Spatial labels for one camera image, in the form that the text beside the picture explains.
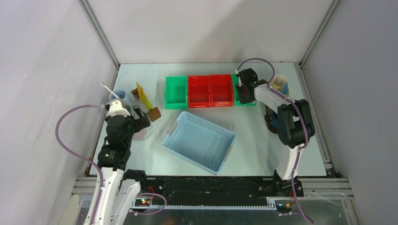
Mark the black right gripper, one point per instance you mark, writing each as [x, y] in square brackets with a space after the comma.
[242, 99]

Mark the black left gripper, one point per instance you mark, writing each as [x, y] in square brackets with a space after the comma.
[142, 120]

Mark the glass jar with brown lid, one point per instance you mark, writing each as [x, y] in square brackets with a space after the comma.
[154, 114]

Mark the green bin with toothbrushes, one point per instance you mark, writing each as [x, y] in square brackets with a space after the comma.
[236, 97]

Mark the yellow toothpaste tube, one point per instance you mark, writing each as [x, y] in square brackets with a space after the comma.
[142, 94]

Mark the yellow ceramic mug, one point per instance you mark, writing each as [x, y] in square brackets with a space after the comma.
[278, 82]

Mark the light blue ceramic mug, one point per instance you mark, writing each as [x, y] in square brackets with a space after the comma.
[117, 93]

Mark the blue toothpaste tube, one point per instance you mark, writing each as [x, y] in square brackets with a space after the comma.
[285, 89]

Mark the red plastic bin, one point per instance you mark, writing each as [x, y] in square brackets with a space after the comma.
[210, 91]

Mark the green bin with toothpaste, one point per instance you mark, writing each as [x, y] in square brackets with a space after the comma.
[176, 92]

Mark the light blue plastic basket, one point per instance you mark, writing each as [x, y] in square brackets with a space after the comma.
[199, 142]

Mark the dark blue ceramic mug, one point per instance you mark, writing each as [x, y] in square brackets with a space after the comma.
[271, 120]

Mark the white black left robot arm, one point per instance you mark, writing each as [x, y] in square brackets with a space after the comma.
[116, 186]

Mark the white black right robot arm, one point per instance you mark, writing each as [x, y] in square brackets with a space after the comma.
[295, 124]

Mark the clear textured glass tray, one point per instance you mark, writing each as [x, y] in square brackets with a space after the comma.
[146, 132]

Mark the brown oval wooden tray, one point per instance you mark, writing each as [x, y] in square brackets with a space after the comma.
[269, 110]

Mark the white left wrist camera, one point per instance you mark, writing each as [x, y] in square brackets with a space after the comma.
[117, 107]

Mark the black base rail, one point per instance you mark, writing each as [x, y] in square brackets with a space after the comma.
[216, 191]

